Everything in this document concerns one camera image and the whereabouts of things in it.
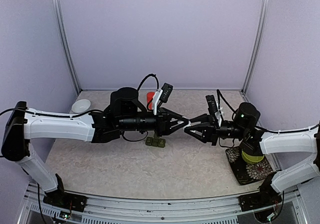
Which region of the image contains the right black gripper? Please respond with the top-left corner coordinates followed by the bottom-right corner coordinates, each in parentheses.
top-left (184, 113), bottom-right (248, 147)

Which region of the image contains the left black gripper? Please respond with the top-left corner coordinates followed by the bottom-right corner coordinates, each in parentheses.
top-left (118, 108), bottom-right (190, 138)

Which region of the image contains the green weekly pill organizer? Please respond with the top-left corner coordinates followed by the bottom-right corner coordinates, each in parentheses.
top-left (145, 136), bottom-right (166, 148)

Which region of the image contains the red pill bottle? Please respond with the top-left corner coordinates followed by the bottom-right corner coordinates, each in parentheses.
top-left (146, 91), bottom-right (155, 110)

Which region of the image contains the white pill bottle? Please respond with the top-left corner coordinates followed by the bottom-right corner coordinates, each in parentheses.
top-left (183, 121), bottom-right (192, 130)

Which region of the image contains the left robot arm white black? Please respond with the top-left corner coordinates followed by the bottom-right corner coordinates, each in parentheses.
top-left (1, 87), bottom-right (190, 207)

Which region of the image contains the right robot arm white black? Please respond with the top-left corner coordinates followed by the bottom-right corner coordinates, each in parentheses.
top-left (184, 102), bottom-right (320, 206)

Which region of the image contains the lime green bowl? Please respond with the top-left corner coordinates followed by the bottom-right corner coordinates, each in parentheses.
top-left (241, 151), bottom-right (265, 165)

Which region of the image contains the black floral square plate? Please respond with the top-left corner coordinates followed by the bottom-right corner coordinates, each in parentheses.
top-left (225, 146), bottom-right (273, 186)

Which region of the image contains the white bowl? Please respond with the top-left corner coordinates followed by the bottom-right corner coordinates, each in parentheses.
top-left (71, 99), bottom-right (91, 114)

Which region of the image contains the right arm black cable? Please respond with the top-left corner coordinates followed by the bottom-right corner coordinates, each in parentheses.
top-left (216, 88), bottom-right (238, 120)

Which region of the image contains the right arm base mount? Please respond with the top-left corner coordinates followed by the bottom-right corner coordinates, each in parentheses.
top-left (238, 192), bottom-right (282, 212)

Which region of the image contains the aluminium front rail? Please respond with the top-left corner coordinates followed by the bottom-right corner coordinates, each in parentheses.
top-left (16, 180), bottom-right (310, 224)

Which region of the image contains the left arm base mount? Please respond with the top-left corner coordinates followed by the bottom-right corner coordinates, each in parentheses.
top-left (43, 190), bottom-right (88, 213)

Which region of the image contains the right aluminium frame post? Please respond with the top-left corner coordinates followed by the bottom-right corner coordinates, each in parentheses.
top-left (241, 0), bottom-right (270, 97)

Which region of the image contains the aluminium frame post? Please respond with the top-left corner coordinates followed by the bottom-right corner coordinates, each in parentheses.
top-left (241, 0), bottom-right (270, 97)
top-left (52, 0), bottom-right (82, 95)

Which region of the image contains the left aluminium frame post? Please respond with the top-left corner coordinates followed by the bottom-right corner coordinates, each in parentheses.
top-left (52, 0), bottom-right (82, 95)

